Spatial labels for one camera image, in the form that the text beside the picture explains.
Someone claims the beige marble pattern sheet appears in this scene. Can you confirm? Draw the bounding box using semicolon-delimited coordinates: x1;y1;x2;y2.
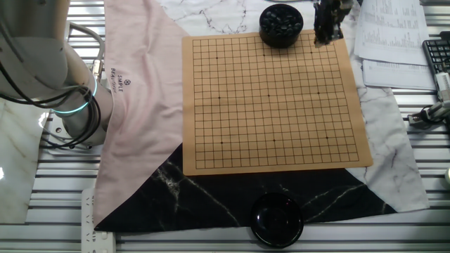
0;98;51;225

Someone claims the printed paper sheet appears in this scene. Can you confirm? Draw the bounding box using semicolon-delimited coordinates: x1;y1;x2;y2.
353;0;430;67
361;58;437;91

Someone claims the black bowl of Go stones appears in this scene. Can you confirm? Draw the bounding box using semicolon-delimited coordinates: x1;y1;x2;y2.
259;3;304;49

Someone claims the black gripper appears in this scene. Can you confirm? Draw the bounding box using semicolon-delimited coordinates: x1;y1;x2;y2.
313;0;354;48

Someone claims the pink cloth with print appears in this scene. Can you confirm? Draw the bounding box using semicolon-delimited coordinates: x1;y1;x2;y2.
93;0;190;228

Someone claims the silver ribbed handheld device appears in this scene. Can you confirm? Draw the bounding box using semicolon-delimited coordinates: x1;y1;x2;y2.
434;72;450;108

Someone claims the grey robot base hose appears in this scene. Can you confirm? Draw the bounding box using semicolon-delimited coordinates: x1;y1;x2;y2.
65;21;106;77

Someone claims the black computer keyboard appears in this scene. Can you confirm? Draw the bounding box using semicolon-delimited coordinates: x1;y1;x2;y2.
421;30;450;77

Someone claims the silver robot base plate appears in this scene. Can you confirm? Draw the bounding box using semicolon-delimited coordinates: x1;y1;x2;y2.
39;111;106;156

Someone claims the empty black bowl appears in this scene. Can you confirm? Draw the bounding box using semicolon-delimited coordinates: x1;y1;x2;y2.
250;192;305;249

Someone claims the black marble pattern cloth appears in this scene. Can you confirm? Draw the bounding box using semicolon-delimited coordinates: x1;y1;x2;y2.
94;142;398;233

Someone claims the grey metal clamp bracket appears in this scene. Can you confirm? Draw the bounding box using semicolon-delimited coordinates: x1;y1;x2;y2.
407;101;450;128

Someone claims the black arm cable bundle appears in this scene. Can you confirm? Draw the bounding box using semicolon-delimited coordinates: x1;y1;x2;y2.
0;0;103;149

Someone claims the white power strip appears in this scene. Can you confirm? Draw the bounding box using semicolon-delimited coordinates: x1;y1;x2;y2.
81;188;117;253

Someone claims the tan Go board mat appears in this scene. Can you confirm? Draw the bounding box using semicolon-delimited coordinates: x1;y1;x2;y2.
181;27;374;176

